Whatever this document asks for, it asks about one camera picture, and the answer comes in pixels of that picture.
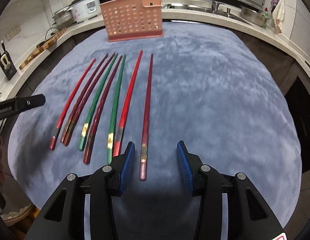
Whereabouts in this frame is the hanging purple cloth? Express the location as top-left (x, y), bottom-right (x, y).
top-left (271, 0), bottom-right (280, 12)

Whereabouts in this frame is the blue fleece mat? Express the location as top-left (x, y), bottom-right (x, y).
top-left (8, 22), bottom-right (302, 239)

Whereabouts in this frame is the steel steamer pot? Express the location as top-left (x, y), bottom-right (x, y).
top-left (52, 6), bottom-right (75, 29)

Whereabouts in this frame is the white rice cooker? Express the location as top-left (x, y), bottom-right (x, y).
top-left (70, 0), bottom-right (102, 23)

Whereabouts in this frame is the green chopstick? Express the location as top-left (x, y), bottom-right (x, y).
top-left (78, 53), bottom-right (118, 151)
top-left (107, 54), bottom-right (126, 165)

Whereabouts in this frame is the stainless steel basin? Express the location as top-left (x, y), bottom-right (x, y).
top-left (241, 6), bottom-right (268, 27)

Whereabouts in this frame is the white wall socket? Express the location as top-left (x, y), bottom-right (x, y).
top-left (5, 25), bottom-right (21, 41)

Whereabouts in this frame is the dark red chopstick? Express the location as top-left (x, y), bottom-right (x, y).
top-left (62, 53), bottom-right (115, 146)
top-left (60, 53), bottom-right (109, 142)
top-left (83, 55), bottom-right (122, 164)
top-left (139, 54), bottom-right (153, 181)

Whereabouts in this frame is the pink plastic utensil holder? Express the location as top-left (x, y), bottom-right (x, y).
top-left (100, 0), bottom-right (164, 42)

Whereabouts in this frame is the black knife block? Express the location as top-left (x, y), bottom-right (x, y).
top-left (0, 40), bottom-right (17, 81)

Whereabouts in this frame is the stainless steel sink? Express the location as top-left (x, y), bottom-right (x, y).
top-left (162, 3), bottom-right (247, 23)

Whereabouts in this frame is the hanging cream towel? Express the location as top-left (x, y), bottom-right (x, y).
top-left (272, 0), bottom-right (285, 33)

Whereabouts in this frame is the green dish soap bottle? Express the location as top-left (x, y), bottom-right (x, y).
top-left (262, 7), bottom-right (269, 29)

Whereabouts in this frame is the checkered wooden cutting board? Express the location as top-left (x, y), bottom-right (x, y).
top-left (19, 28), bottom-right (67, 70)

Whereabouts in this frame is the bright red chopstick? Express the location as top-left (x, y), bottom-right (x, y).
top-left (49, 58), bottom-right (96, 151)
top-left (112, 50), bottom-right (143, 157)

